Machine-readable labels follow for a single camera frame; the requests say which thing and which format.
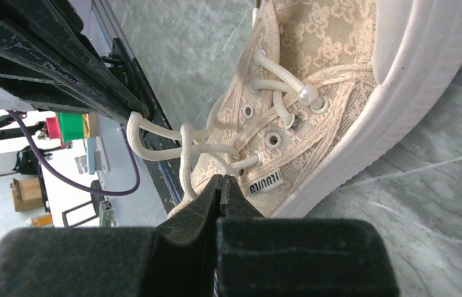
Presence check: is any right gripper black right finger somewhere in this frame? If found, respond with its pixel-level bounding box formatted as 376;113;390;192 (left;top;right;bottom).
216;176;400;296

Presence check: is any beige canvas sneaker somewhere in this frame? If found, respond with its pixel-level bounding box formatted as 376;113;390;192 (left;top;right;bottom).
171;1;462;217

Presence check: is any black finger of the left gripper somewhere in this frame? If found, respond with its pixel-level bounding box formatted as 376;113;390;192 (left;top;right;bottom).
0;1;150;123

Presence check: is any green red background object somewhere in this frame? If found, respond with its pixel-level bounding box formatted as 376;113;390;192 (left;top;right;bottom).
45;113;85;145

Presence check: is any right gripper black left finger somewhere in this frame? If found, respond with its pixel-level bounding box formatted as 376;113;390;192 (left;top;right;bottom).
0;175;223;296

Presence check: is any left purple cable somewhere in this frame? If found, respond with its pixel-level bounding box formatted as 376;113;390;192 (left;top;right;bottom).
7;110;142;197

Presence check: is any brown cardboard box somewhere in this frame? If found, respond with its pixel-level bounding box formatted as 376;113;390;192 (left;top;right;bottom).
10;178;45;212

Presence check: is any white shoelace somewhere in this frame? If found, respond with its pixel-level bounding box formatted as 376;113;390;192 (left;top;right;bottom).
126;49;330;199

